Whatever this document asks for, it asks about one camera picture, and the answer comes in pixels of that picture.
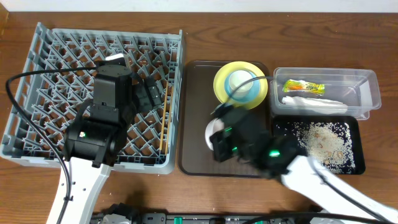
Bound white napkin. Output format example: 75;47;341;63
282;96;348;114

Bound yellow plate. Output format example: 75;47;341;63
213;61;269;109

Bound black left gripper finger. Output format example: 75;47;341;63
144;77;162;107
132;73;153;113

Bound light blue bowl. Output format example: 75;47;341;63
224;72;260;103

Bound brown serving tray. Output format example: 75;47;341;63
178;60;259;178

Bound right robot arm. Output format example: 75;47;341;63
206;103;397;223

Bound rice food scraps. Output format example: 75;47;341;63
274;121;356;174

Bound black tray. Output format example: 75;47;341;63
272;115;366;175

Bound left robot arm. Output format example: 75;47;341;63
47;54;162;223

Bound wooden chopstick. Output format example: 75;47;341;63
165;87;174;154
160;81;169;153

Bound green orange snack wrapper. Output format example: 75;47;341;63
283;79;325;95

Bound black equipment at bottom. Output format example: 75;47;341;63
88;203;380;224

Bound grey dishwasher rack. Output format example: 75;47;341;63
16;24;185;174

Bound clear plastic bin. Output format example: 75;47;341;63
270;67;382;120

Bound white bowl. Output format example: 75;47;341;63
205;118;224;150

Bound white cup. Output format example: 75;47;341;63
228;70;253;97

